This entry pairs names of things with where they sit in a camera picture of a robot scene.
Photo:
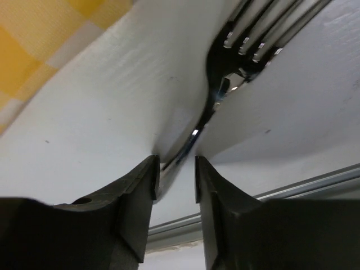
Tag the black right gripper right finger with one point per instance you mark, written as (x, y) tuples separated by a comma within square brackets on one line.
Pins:
[(278, 234)]

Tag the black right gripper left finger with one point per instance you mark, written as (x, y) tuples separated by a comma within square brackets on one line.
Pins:
[(106, 229)]

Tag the silver fork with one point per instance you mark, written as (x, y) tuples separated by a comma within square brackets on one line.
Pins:
[(254, 34)]

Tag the yellow white checkered cloth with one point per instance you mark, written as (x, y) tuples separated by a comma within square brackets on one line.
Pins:
[(38, 38)]

